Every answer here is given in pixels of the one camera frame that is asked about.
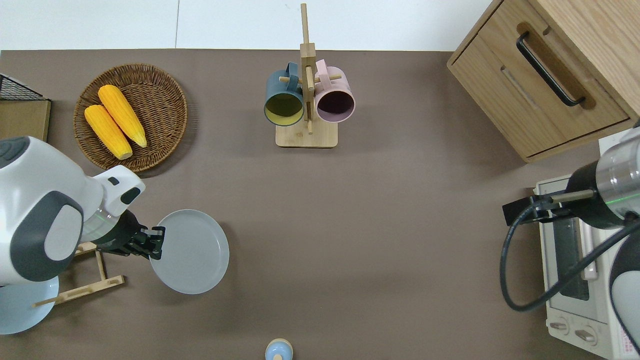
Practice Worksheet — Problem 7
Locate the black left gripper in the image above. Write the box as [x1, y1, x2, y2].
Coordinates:
[95, 210, 166, 261]

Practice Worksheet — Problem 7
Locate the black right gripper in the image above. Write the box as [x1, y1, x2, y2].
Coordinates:
[502, 194, 552, 227]

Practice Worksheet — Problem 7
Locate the gray plate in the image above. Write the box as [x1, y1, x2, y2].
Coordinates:
[149, 209, 230, 295]

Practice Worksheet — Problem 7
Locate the low wooden plate rack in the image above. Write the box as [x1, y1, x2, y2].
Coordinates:
[32, 241, 125, 308]

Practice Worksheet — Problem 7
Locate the light blue plate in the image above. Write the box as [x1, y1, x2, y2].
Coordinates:
[0, 276, 60, 335]

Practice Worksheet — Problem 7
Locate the white toaster oven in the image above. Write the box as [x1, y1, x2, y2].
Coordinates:
[534, 129, 640, 360]

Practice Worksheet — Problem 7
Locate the wooden cabinet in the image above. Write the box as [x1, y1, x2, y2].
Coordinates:
[446, 0, 640, 164]

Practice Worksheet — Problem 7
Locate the yellow corn cob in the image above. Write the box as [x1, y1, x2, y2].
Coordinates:
[98, 84, 148, 149]
[84, 104, 134, 161]

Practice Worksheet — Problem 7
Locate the brown wicker basket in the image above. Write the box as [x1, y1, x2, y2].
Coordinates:
[73, 63, 189, 172]

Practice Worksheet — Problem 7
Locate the brown wooden board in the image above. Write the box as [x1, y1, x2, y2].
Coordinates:
[0, 99, 52, 144]

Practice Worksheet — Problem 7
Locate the wooden mug tree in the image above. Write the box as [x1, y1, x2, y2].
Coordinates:
[275, 3, 339, 149]

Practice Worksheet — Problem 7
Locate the teal mug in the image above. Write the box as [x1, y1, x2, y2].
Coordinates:
[263, 62, 305, 127]

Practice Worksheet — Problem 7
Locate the pink mug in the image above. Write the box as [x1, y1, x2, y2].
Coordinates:
[314, 59, 356, 124]

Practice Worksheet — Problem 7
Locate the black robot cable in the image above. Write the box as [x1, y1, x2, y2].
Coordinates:
[500, 193, 640, 313]

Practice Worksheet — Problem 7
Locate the black cabinet handle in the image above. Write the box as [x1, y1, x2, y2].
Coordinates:
[516, 31, 586, 108]

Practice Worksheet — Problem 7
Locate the black wire basket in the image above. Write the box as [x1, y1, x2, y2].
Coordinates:
[0, 73, 51, 101]

